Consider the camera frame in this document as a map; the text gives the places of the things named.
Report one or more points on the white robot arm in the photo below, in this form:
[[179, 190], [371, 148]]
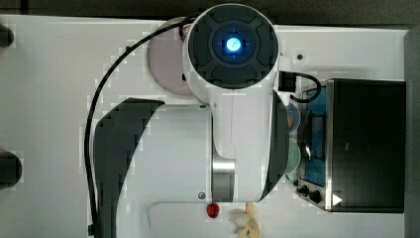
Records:
[[229, 146]]

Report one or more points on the orange ball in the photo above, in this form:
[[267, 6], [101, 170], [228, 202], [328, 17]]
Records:
[[289, 121]]

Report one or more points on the grey round plate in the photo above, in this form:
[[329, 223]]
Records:
[[164, 56]]

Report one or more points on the blue bowl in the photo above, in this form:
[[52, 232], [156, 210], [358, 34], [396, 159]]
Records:
[[293, 112]]

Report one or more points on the small red toy fruit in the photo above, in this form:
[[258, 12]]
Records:
[[213, 210]]

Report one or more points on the green cup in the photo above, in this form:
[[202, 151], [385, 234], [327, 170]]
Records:
[[293, 162]]

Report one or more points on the peeled toy banana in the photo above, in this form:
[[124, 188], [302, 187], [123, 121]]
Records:
[[247, 224]]

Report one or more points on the black toaster oven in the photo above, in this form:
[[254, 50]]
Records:
[[352, 144]]

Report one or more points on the black camera mount lower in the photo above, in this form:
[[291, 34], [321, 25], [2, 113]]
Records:
[[10, 170]]

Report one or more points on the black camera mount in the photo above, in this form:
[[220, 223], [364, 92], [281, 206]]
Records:
[[6, 36], [10, 170]]

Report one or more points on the black camera mount upper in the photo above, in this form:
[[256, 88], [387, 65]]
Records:
[[6, 36]]

